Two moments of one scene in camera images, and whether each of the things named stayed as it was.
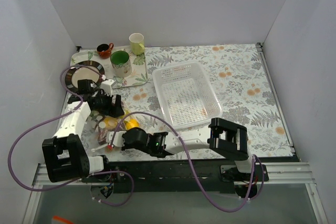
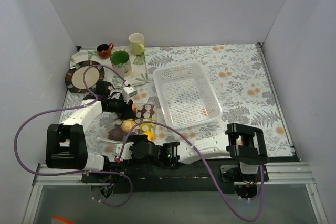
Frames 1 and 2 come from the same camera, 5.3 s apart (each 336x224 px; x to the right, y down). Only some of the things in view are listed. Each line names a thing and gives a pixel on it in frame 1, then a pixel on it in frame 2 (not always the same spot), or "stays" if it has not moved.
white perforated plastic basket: x=186 y=95 stays
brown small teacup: x=104 y=50 stays
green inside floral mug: x=121 y=63 stays
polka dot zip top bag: x=98 y=126 to x=144 y=123
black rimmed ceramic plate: x=76 y=74 stays
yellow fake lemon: x=134 y=123 to x=146 y=127
